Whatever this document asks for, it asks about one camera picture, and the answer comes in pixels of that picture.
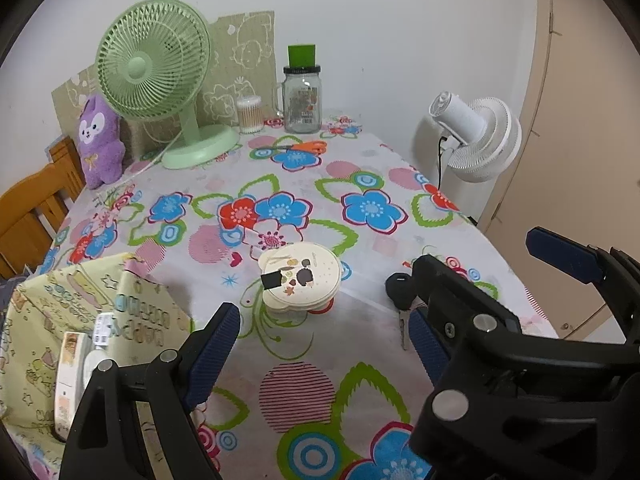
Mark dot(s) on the white printed tag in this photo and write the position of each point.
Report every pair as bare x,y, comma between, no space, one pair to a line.
102,330

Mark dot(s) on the white circulator fan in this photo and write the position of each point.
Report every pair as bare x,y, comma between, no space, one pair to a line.
480,135

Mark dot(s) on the green desk fan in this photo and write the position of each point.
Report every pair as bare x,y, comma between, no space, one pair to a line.
150,60

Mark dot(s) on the cream bear-shaped case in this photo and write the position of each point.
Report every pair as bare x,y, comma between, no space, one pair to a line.
320,260

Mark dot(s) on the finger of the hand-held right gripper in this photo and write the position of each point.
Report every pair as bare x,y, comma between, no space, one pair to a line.
450,295
565,257

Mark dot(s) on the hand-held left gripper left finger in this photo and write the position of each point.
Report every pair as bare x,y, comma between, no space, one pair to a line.
212,350

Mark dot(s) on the floral tablecloth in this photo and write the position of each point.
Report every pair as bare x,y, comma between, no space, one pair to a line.
350,400

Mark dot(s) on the black key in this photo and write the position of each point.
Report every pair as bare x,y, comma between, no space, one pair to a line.
400,290

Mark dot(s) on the cotton swab container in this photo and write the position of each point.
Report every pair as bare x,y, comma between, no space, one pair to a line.
250,117

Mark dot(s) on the yellow printed fabric box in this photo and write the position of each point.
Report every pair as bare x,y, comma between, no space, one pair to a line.
145,305

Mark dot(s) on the purple plush toy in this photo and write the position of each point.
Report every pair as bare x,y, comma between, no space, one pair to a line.
100,155

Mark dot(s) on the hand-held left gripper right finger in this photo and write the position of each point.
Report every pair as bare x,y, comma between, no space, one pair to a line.
427,350

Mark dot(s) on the glass jar mug green lid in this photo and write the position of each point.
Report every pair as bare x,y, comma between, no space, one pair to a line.
300,105

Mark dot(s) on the wooden chair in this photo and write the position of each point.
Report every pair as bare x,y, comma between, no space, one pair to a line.
30,215

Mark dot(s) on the beige printed board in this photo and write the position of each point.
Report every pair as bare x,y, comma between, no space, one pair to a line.
240,60

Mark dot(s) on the beige door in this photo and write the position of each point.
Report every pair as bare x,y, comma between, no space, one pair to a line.
575,110

